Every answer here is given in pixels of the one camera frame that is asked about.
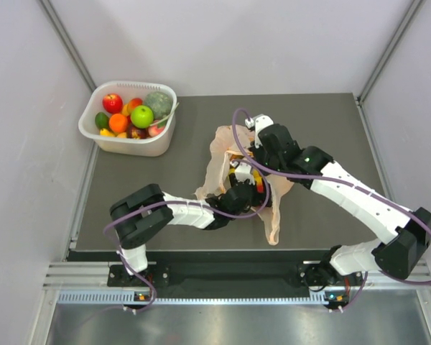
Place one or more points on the red apple in basket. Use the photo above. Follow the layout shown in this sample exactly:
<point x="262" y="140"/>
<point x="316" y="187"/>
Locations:
<point x="113" y="103"/>

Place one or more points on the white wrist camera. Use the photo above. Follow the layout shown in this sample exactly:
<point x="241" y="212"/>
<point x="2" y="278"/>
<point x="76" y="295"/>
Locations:
<point x="257" y="123"/>
<point x="243" y="172"/>

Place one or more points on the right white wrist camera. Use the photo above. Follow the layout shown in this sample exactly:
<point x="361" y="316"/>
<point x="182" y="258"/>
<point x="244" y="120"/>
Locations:
<point x="257" y="123"/>

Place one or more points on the small green lime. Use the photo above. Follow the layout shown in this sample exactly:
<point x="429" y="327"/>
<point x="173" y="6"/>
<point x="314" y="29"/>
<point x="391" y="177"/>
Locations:
<point x="101" y="121"/>

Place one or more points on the white plastic fruit basket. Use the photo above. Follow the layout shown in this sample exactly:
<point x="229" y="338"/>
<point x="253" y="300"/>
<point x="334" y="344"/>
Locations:
<point x="151" y="147"/>

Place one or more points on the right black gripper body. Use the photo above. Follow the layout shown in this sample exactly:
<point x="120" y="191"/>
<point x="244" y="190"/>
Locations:
<point x="260" y="155"/>

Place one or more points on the dark red plum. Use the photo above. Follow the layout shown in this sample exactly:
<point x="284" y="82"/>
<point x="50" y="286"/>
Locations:
<point x="133" y="132"/>

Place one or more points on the pink peach with leaf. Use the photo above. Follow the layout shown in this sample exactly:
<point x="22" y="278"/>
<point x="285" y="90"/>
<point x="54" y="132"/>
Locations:
<point x="156" y="128"/>

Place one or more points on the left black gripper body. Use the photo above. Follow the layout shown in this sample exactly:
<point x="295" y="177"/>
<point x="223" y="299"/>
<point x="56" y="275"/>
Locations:
<point x="258" y="199"/>

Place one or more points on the translucent orange plastic bag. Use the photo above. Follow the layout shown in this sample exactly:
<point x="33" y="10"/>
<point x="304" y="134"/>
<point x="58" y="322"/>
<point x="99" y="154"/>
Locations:
<point x="222" y="149"/>

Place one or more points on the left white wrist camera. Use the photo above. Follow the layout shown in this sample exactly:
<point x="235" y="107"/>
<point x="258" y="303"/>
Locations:
<point x="243" y="172"/>

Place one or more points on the green apple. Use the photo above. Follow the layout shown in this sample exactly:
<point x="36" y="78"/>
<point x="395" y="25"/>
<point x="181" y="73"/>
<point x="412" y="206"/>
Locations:
<point x="142" y="117"/>

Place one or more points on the small yellow fruit in basket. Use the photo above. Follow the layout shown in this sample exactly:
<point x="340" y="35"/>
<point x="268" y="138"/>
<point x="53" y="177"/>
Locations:
<point x="106" y="132"/>

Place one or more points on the orange yellow mango in basket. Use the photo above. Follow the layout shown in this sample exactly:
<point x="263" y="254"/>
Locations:
<point x="130" y="106"/>

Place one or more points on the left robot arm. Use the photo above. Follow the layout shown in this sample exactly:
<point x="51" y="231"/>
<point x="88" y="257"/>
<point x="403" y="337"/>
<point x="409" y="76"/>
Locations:
<point x="141" y="215"/>

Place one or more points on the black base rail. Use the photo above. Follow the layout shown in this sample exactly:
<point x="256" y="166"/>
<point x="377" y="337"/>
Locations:
<point x="233" y="274"/>

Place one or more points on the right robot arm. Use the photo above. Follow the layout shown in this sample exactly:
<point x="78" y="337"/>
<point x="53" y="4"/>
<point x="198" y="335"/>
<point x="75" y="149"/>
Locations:
<point x="400" y="240"/>

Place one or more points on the orange fruit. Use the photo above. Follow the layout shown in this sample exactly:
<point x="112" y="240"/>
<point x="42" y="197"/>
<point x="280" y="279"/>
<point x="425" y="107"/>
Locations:
<point x="118" y="123"/>

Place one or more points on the aluminium frame rail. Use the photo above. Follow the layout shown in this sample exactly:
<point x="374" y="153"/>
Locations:
<point x="86" y="283"/>

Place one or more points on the green cantaloupe melon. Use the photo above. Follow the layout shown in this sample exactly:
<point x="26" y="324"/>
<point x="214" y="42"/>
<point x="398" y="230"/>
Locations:
<point x="160" y="104"/>

